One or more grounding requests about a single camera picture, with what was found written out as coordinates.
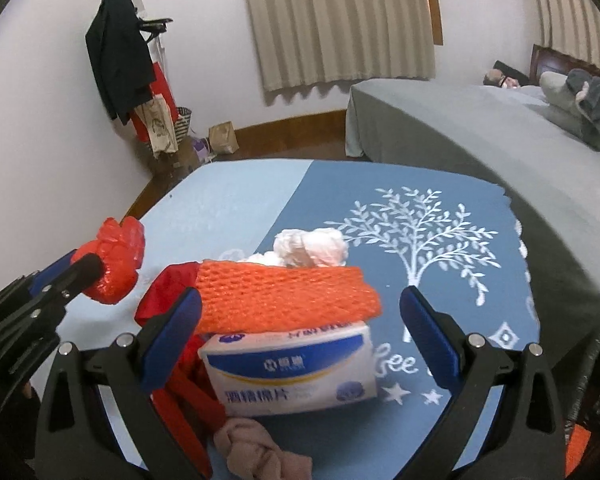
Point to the beige canvas tote bag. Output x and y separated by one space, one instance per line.
157 125

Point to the orange foam net sleeve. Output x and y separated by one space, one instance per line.
290 295

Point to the small grey pink bundle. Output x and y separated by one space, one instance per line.
495 79

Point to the white and blue cardboard box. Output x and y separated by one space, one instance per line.
290 375

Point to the beige pleated curtain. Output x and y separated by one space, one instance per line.
330 20
570 25

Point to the small purple container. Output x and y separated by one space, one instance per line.
200 147

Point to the wooden window frame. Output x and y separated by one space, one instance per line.
432 5

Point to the dark grey bundled clothes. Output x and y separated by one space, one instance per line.
597 100

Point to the black jacket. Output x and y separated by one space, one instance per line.
120 55

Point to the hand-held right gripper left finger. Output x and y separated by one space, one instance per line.
172 342

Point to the white crumpled plastic bag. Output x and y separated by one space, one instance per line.
327 250
291 245

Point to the grey pillow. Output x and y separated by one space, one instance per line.
555 90

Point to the red plastic bag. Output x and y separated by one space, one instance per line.
120 250

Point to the orange foam scrap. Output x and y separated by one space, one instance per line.
577 452

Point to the beige knotted sock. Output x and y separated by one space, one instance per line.
250 445

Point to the black and white striped bag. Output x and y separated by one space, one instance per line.
184 125

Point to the blue tree print tablecloth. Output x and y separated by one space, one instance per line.
260 200

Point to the red cloth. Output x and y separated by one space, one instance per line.
195 390

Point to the wooden headboard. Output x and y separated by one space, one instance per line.
547 62

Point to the black clothes hanger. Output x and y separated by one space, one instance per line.
155 22

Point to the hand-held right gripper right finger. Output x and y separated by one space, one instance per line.
430 342

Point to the red garment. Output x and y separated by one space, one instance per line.
161 85

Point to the grey bed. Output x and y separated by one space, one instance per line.
480 130

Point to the brown paper bag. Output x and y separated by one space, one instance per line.
223 139

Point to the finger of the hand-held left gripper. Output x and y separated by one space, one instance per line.
82 270
55 269

